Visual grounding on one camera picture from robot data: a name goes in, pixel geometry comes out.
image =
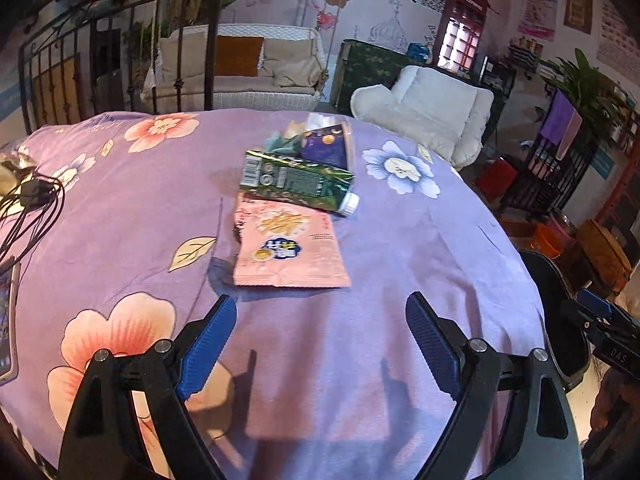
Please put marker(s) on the small wall bottle rack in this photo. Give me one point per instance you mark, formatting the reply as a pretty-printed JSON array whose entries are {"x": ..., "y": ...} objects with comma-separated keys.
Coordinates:
[{"x": 525, "y": 54}]

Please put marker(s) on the person's right forearm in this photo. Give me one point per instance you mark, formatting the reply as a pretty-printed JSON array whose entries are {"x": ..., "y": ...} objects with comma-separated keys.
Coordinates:
[{"x": 615, "y": 410}]

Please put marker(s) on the dark blue snack packet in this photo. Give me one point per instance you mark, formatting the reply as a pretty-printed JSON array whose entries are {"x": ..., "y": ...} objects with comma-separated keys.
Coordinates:
[{"x": 325, "y": 147}]

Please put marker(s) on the black metal bed frame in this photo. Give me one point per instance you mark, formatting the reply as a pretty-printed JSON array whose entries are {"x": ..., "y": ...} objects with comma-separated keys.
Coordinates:
[{"x": 212, "y": 60}]

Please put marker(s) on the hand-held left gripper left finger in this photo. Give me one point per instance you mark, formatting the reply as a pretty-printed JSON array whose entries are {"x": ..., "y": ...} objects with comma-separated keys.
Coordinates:
[{"x": 207, "y": 345}]

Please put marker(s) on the brown cushion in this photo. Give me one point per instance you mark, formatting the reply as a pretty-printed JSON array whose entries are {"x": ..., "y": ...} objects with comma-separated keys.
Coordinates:
[{"x": 239, "y": 56}]

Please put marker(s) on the pink portrait wall poster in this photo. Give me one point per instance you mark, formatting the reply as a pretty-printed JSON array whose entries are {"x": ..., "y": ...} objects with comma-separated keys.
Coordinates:
[{"x": 540, "y": 0}]

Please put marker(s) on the teal wrapper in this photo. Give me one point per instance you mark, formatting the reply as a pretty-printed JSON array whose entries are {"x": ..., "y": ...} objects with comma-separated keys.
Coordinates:
[{"x": 282, "y": 142}]

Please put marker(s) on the pink bucket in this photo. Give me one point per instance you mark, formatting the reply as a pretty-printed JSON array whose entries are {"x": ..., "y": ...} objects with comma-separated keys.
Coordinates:
[{"x": 567, "y": 225}]

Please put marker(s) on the black metal rack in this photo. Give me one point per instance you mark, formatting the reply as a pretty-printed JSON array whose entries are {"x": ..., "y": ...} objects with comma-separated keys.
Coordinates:
[{"x": 540, "y": 180}]

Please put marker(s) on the pink snack packet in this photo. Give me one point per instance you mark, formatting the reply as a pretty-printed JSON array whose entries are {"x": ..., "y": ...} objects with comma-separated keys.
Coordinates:
[{"x": 295, "y": 255}]

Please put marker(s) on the green drink carton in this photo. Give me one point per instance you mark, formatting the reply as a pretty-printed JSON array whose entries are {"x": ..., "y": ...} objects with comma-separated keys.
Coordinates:
[{"x": 295, "y": 180}]

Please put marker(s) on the black trash bin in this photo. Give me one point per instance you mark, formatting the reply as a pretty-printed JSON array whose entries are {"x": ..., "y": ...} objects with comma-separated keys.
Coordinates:
[{"x": 570, "y": 355}]

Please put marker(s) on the white padded chair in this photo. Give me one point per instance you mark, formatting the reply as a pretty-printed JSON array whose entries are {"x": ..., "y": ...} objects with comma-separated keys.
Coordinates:
[{"x": 435, "y": 105}]

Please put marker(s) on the beige cushion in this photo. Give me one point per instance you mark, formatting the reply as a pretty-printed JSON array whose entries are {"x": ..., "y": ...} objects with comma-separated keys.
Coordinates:
[
  {"x": 292, "y": 65},
  {"x": 187, "y": 60}
]

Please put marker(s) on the large printed wall poster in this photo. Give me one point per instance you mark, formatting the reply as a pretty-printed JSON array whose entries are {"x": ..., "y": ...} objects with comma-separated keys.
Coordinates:
[{"x": 280, "y": 0}]

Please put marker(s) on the wooden board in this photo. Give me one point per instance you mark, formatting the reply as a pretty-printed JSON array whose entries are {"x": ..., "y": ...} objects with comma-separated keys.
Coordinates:
[{"x": 55, "y": 90}]

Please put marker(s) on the white wicker swing sofa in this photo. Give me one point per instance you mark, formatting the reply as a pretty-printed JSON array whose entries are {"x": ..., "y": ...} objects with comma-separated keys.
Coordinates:
[{"x": 260, "y": 97}]

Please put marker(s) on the red bag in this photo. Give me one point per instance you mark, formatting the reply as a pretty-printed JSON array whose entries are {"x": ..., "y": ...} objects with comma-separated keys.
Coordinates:
[{"x": 496, "y": 179}]

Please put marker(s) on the yellow wooden box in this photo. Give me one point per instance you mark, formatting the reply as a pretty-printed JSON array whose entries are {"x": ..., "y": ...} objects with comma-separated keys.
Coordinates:
[{"x": 605, "y": 255}]

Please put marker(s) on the purple floral blanket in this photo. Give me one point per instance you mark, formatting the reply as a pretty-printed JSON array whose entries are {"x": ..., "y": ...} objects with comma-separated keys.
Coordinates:
[{"x": 400, "y": 250}]

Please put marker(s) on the blue bag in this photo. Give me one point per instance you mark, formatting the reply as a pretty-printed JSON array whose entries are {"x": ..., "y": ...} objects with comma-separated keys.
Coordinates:
[{"x": 419, "y": 52}]

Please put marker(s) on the purple towel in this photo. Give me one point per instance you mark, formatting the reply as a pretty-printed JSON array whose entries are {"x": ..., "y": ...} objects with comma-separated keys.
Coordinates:
[{"x": 556, "y": 117}]

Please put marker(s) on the smartphone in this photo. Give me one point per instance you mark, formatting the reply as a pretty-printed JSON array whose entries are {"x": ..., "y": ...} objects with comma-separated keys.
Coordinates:
[{"x": 7, "y": 335}]

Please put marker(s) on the pink towel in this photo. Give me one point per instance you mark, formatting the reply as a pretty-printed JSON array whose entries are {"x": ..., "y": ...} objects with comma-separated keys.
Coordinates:
[{"x": 571, "y": 137}]

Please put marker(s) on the portrait text wall poster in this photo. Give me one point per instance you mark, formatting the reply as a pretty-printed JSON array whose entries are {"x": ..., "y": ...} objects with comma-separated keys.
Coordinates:
[{"x": 617, "y": 30}]

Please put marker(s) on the orange bucket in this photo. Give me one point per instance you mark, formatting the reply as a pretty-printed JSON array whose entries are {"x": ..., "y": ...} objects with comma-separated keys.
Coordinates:
[{"x": 546, "y": 240}]

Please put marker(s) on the white tissue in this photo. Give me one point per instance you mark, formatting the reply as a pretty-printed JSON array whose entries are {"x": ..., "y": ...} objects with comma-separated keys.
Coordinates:
[{"x": 320, "y": 121}]

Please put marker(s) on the green potted plant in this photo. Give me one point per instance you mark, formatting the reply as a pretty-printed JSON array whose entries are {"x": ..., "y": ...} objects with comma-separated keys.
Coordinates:
[{"x": 580, "y": 80}]

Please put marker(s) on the pile of crumpled snack bags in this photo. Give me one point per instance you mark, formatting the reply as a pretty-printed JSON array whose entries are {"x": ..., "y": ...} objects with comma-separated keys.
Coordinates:
[{"x": 10, "y": 175}]

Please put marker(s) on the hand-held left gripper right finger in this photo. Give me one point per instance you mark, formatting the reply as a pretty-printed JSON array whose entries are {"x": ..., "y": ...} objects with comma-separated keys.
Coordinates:
[{"x": 432, "y": 345}]

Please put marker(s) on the red telephone booth cabinet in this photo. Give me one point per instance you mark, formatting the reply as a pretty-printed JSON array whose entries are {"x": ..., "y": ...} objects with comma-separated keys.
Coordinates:
[{"x": 462, "y": 5}]

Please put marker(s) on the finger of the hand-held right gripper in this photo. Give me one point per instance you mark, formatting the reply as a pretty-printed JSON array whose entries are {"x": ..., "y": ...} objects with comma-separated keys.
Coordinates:
[
  {"x": 595, "y": 302},
  {"x": 575, "y": 312}
]

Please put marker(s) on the red ladder shelf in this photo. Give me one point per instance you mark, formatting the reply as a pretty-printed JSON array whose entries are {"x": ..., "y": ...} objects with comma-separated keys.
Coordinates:
[{"x": 622, "y": 185}]

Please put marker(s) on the green patterned cabinet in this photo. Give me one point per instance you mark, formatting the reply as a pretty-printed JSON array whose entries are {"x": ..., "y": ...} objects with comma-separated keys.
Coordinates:
[{"x": 365, "y": 65}]

